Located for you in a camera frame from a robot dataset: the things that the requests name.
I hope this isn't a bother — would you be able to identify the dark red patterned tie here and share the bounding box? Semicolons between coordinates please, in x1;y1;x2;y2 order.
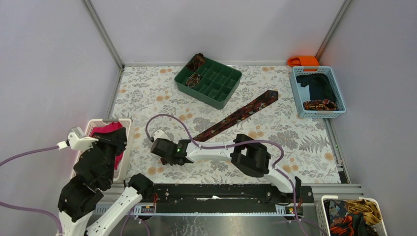
193;90;279;142

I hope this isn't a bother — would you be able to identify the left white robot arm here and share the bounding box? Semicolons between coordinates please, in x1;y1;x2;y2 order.
57;127;154;236

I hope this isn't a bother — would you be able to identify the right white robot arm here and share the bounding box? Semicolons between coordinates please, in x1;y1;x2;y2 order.
150;134;302;203

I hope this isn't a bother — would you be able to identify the magenta cloth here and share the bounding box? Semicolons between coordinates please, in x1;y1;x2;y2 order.
90;122;123;170

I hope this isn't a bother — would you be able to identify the white basket left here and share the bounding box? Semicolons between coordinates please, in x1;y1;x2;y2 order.
84;118;134;183

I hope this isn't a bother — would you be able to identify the white basket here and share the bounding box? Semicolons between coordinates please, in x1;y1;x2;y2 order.
315;195;387;236
84;118;134;183

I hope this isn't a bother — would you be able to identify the striped rolled tie in tray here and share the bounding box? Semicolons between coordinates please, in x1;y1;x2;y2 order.
185;73;202;88

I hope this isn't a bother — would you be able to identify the green compartment organizer tray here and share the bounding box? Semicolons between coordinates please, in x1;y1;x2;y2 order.
174;56;242;110

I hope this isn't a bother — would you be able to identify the brown rolled tie back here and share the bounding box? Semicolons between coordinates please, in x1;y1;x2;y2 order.
186;53;206;72

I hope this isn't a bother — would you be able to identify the floral tablecloth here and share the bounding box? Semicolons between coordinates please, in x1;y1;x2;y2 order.
112;66;341;184

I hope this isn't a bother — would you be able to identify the light blue plastic basket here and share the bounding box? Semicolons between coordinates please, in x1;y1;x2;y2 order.
290;66;347;118

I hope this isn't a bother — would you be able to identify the orange cloth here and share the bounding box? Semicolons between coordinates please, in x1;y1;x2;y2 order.
287;56;320;71

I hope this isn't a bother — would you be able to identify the colourful patterned tie in basket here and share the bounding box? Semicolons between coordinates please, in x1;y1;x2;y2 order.
303;99;338;111

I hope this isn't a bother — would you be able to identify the dark navy cloth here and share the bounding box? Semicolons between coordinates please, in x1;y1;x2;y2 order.
296;73;336;103

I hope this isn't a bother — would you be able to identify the orange black floral tie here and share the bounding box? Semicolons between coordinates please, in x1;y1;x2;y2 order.
324;199;369;236

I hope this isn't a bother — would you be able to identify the white basket bottom right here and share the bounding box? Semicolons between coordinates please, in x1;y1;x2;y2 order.
315;195;387;236

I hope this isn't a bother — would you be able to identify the gold yellow tie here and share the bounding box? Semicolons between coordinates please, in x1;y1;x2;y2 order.
346;199;382;226

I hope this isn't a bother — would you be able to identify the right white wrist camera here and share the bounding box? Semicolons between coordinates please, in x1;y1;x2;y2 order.
150;129;171;142

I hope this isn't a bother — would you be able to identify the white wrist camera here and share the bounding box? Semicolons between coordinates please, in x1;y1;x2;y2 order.
57;127;98;151
150;129;171;142

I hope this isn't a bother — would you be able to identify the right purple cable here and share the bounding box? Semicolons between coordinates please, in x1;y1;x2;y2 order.
145;114;317;236

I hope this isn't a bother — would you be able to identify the purple cable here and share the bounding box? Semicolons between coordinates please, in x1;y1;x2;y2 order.
0;145;151;236
145;114;317;236

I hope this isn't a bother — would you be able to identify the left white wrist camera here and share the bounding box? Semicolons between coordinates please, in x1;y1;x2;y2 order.
57;127;98;151

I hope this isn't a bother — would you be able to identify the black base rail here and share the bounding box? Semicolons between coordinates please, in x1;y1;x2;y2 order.
133;184;314;216

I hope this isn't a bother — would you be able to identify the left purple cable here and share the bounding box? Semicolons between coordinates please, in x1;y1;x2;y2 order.
0;145;151;236

